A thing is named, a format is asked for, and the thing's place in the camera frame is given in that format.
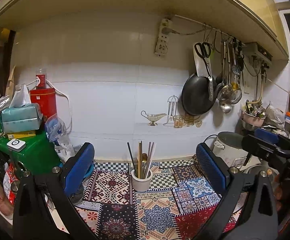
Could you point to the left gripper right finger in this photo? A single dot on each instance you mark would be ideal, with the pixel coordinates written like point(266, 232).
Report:
point(258, 218)

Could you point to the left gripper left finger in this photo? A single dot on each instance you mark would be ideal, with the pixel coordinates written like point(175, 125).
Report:
point(32, 218)

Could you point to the white ceramic utensil cup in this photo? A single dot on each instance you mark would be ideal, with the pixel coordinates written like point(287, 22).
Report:
point(141, 185)

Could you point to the pink chopstick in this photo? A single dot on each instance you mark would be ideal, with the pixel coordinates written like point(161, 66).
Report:
point(148, 159)

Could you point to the gold spoon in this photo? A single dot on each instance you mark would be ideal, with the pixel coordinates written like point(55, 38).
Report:
point(144, 158)

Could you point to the brown chopstick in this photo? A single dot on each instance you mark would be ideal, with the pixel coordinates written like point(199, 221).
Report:
point(139, 159)

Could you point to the pink utensil basket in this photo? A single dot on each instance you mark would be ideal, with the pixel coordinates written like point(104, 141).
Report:
point(251, 122)

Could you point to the white rice cooker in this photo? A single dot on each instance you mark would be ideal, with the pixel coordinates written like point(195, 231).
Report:
point(228, 146)

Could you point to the patterned patchwork mat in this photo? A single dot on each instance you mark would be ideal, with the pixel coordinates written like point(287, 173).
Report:
point(178, 202)

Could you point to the green box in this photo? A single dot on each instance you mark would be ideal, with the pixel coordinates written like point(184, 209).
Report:
point(39, 156)

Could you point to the steel ladle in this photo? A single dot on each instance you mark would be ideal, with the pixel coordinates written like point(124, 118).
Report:
point(225, 92)

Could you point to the white square device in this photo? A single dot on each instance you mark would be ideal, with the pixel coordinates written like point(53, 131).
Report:
point(16, 145)

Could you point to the plastic bag of salt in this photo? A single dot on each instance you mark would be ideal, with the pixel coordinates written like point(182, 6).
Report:
point(56, 133)

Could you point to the black frying pan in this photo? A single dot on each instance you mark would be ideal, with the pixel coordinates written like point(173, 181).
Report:
point(195, 95)

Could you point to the teal tissue box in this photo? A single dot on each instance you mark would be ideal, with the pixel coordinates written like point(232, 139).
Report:
point(22, 114)

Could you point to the red box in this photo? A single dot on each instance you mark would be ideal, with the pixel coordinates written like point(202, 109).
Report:
point(46, 99)

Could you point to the white power strip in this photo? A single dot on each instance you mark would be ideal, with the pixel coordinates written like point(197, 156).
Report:
point(161, 46)

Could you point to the black handled scissors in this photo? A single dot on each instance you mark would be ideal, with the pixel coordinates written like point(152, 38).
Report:
point(203, 50)

